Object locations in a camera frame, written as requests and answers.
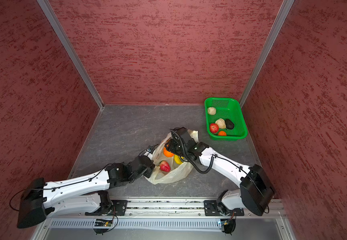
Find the left controller board with wires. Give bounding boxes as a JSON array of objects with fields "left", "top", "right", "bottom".
[{"left": 93, "top": 207, "right": 119, "bottom": 235}]

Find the black avocado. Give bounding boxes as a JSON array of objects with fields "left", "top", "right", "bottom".
[{"left": 225, "top": 119, "right": 234, "bottom": 130}]

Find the translucent yellow plastic bag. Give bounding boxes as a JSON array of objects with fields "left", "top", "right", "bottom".
[{"left": 145, "top": 133, "right": 193, "bottom": 185}]

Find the aluminium corner post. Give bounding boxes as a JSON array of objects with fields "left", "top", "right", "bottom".
[
  {"left": 239, "top": 0, "right": 294, "bottom": 109},
  {"left": 37, "top": 0, "right": 105, "bottom": 111}
]

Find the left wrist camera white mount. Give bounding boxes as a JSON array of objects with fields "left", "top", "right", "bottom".
[{"left": 142, "top": 145, "right": 157, "bottom": 160}]

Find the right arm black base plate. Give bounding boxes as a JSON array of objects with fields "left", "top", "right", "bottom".
[{"left": 203, "top": 200, "right": 244, "bottom": 217}]

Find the perforated cable duct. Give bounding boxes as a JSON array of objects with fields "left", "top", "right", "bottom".
[{"left": 49, "top": 219, "right": 220, "bottom": 231}]

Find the beige round fruit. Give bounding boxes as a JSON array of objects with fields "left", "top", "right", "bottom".
[
  {"left": 215, "top": 119, "right": 226, "bottom": 129},
  {"left": 207, "top": 107, "right": 216, "bottom": 116}
]

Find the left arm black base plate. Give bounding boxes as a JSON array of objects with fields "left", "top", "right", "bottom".
[{"left": 84, "top": 200, "right": 128, "bottom": 216}]

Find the beige round fruit in basket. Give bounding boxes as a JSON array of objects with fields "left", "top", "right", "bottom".
[{"left": 207, "top": 107, "right": 216, "bottom": 116}]

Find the round orange fruit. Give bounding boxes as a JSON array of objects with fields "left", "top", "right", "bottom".
[{"left": 163, "top": 148, "right": 174, "bottom": 158}]

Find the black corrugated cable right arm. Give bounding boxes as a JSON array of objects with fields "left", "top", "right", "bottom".
[{"left": 169, "top": 128, "right": 216, "bottom": 175}]

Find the right controller board with wires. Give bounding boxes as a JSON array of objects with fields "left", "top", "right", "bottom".
[{"left": 219, "top": 213, "right": 236, "bottom": 235}]

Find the yellow green mango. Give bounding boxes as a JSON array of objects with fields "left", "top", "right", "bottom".
[{"left": 174, "top": 155, "right": 183, "bottom": 165}]

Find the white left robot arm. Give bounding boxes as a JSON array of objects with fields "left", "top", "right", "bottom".
[{"left": 16, "top": 155, "right": 155, "bottom": 229}]

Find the aluminium corner post right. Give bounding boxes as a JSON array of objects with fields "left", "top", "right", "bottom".
[{"left": 239, "top": 0, "right": 294, "bottom": 109}]

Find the green plastic basket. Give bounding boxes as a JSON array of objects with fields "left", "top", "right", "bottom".
[{"left": 204, "top": 98, "right": 248, "bottom": 141}]

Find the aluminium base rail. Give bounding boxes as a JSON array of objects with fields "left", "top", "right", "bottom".
[{"left": 47, "top": 197, "right": 286, "bottom": 217}]

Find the aluminium corner post left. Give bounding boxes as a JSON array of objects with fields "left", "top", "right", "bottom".
[{"left": 37, "top": 0, "right": 105, "bottom": 111}]

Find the controller board with wires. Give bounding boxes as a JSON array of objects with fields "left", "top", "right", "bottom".
[
  {"left": 93, "top": 207, "right": 119, "bottom": 235},
  {"left": 219, "top": 213, "right": 236, "bottom": 235}
]

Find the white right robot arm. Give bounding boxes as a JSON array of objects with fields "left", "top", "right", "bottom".
[{"left": 165, "top": 127, "right": 275, "bottom": 216}]

